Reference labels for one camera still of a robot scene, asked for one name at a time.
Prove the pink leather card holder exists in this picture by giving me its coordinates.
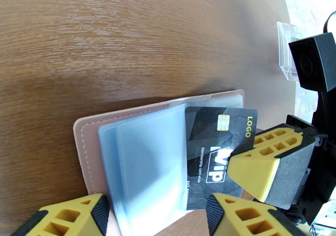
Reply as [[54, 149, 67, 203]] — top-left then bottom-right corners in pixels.
[[73, 89, 245, 236]]

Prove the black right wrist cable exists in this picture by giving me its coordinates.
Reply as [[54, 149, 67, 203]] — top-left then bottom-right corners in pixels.
[[321, 10, 336, 34]]

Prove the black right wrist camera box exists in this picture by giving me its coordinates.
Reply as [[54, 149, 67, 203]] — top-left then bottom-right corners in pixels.
[[288, 32, 336, 93]]

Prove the clear acrylic card stand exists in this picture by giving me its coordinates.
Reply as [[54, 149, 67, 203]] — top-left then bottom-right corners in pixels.
[[276, 21, 303, 81]]

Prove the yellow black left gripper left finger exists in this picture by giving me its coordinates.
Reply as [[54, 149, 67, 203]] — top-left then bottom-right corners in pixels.
[[16, 193, 110, 236]]

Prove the black VIP credit card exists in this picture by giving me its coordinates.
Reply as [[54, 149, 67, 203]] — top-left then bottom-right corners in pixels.
[[184, 106, 259, 211]]

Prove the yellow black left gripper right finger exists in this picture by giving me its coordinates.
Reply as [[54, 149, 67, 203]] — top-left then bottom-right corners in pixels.
[[205, 192, 301, 236]]

